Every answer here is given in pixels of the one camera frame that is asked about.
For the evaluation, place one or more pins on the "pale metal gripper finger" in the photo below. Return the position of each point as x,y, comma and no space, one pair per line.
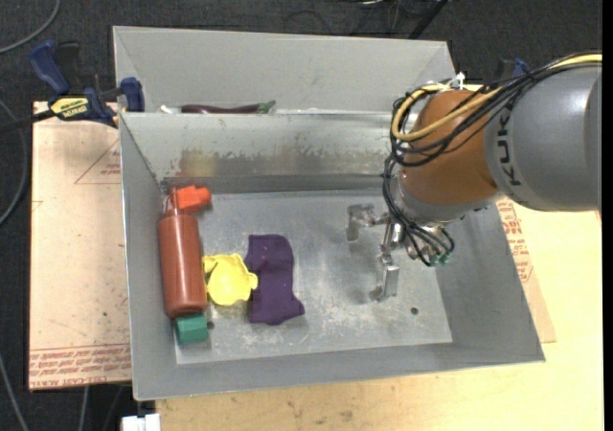
355,220
389,281

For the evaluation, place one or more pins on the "grey metal bin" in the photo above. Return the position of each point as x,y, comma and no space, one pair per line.
306,165

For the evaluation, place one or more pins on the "purple cloth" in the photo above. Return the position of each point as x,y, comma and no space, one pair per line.
270,276

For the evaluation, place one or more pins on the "yellow toy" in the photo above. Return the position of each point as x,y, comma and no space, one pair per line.
229,281

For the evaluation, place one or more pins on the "purple toy eggplant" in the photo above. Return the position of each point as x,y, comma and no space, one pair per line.
225,108

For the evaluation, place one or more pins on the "red-brown spray bottle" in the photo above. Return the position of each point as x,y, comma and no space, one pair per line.
181,261

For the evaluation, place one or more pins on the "green block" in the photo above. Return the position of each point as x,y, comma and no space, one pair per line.
191,329

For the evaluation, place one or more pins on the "brown cardboard board red print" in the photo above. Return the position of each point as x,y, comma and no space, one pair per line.
76,247

